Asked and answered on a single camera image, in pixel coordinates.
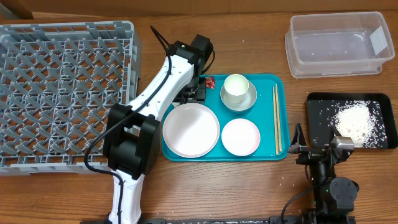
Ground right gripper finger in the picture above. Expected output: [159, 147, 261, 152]
[330, 126, 341, 143]
[289, 123, 307, 152]

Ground white paper cup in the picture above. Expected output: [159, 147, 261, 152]
[223, 74, 249, 103]

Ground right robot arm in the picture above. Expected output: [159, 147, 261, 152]
[280, 123, 359, 224]

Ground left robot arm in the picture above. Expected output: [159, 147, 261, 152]
[103, 35, 215, 223]

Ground grey dishwasher rack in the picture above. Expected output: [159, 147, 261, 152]
[1, 21, 142, 176]

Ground red snack wrapper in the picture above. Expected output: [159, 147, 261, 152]
[205, 77, 215, 89]

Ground right wooden chopstick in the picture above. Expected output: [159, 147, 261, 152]
[275, 84, 282, 152]

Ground wooden chopstick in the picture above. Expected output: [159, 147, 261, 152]
[272, 86, 279, 156]
[275, 84, 282, 152]

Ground pile of white rice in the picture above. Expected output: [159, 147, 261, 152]
[333, 101, 377, 148]

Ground black plastic tray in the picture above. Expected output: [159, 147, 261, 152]
[305, 92, 397, 149]

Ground large white plate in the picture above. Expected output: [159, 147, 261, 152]
[162, 103, 221, 159]

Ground left wooden chopstick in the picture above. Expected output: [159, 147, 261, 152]
[272, 86, 279, 156]

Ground grey-green bowl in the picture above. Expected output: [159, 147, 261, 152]
[220, 81, 257, 113]

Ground teal plastic tray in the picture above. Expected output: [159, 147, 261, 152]
[162, 74, 290, 162]

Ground clear plastic container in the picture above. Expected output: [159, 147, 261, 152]
[285, 12, 396, 78]

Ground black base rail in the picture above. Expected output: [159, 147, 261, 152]
[80, 216, 356, 224]

